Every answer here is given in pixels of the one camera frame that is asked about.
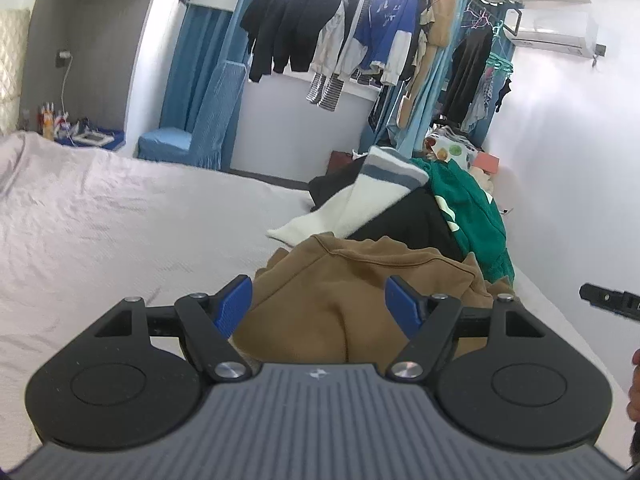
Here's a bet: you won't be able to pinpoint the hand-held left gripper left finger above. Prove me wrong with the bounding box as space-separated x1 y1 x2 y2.
94 274 252 382

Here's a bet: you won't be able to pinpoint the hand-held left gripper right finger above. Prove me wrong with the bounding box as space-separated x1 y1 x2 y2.
385 275 545 382

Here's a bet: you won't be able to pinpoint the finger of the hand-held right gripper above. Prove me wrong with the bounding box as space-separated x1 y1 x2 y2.
579 283 640 322

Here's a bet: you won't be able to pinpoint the brown hoodie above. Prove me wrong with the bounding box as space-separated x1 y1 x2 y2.
230 231 516 366

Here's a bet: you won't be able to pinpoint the hanging grey printed clothes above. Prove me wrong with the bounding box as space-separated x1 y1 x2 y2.
460 67 513 133

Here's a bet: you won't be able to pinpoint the green clothes hangers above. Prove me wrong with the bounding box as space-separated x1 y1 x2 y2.
487 20 516 73

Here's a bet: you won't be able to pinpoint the person's right hand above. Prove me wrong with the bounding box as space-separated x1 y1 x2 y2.
627 347 640 423

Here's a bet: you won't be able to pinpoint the black garment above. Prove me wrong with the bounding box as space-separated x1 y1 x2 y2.
307 157 466 261

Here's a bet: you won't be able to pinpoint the white sweater with grey stripes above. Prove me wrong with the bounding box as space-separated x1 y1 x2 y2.
266 145 431 248

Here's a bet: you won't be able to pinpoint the green garment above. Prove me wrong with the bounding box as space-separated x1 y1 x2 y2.
410 157 516 283

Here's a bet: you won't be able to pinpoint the bed with grey sheet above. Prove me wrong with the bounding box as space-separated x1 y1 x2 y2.
0 130 640 461

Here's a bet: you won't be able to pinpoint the maroon cloth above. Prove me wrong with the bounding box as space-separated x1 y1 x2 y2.
329 151 357 181

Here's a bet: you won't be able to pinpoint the fruit print cloth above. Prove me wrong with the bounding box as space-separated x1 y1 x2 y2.
425 127 483 171

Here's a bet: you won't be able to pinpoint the pink box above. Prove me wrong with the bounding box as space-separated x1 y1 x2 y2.
472 152 501 176

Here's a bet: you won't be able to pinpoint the blue covered chair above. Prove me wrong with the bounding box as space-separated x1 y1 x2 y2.
137 57 248 168

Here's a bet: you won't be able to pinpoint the blue bedside table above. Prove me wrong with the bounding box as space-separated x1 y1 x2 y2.
52 122 126 152

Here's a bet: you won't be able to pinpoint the hanging striped garment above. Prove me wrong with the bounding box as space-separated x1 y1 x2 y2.
305 72 343 111

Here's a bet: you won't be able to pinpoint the hanging black shirt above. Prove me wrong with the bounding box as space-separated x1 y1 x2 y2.
440 27 496 126

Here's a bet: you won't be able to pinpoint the group of small bottles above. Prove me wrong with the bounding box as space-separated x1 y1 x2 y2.
37 102 71 141

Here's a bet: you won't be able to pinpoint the hanging beige jacket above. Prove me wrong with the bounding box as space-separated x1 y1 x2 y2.
309 0 361 78

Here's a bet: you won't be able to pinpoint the white air conditioner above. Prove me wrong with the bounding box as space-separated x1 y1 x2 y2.
510 10 608 58

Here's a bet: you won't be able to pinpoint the hanging blue white jacket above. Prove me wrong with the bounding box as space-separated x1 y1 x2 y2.
335 0 421 86

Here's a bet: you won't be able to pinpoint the hanging tan coat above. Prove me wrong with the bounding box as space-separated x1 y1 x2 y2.
397 0 458 128

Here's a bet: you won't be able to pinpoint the hanging black jacket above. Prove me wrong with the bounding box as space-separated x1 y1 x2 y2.
240 0 356 83

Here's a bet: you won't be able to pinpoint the cream quilted headboard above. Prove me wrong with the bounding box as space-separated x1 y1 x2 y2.
0 9 32 136

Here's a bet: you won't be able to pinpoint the white rectangular frame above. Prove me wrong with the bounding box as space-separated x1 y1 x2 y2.
72 131 113 147

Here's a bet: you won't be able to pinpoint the white charger cable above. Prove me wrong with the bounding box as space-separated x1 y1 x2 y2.
60 57 76 116

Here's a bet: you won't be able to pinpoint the grey wall niche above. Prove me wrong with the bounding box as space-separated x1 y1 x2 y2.
20 0 186 156

